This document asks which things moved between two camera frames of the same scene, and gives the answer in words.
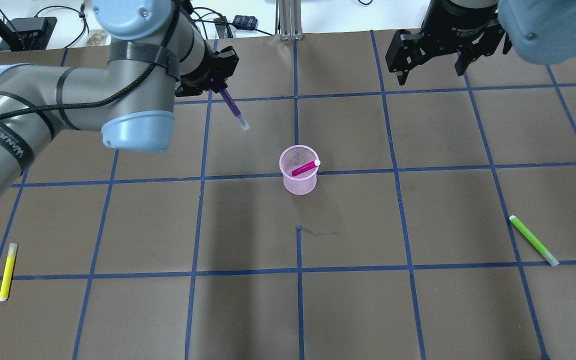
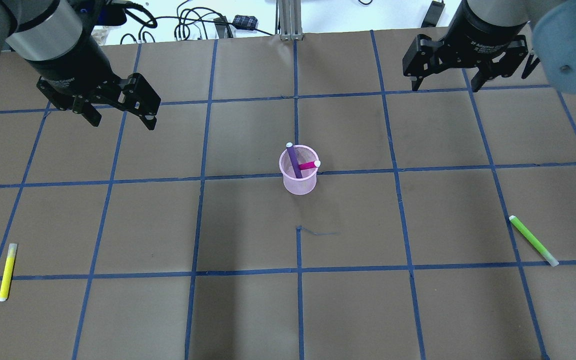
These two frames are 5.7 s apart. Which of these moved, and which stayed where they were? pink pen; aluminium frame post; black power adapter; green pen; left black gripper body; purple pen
Moved: left black gripper body; purple pen
Stayed: green pen; black power adapter; aluminium frame post; pink pen
